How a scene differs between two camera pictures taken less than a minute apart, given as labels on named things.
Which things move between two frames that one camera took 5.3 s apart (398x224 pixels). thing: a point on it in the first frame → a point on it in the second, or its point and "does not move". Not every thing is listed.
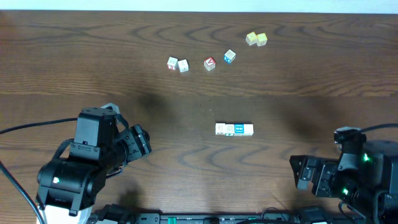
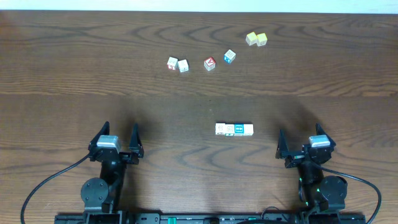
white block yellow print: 248,129 does not move
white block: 220,129 does not move
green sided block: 229,129 does not move
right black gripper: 328,166 → 283,152
